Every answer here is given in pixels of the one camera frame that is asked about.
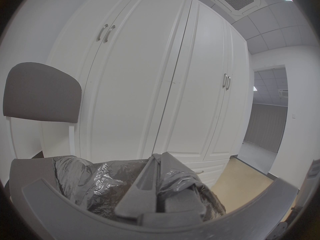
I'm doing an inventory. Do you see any white chair with grey pads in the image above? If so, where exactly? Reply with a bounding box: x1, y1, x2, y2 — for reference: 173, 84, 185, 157
2, 62, 83, 204

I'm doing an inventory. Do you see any white wardrobe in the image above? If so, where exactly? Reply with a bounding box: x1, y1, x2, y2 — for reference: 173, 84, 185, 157
41, 0, 250, 189

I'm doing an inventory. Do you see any black plastic bag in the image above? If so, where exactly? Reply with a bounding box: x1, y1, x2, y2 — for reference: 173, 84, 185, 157
52, 152, 227, 222

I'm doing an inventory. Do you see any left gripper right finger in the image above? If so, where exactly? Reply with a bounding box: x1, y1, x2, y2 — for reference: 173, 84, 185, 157
157, 189, 207, 221

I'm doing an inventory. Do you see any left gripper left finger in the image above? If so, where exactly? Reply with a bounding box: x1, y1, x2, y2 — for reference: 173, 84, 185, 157
114, 155, 161, 219

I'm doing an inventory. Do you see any grey curtain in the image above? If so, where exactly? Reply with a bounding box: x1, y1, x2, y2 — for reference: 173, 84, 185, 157
244, 103, 288, 153

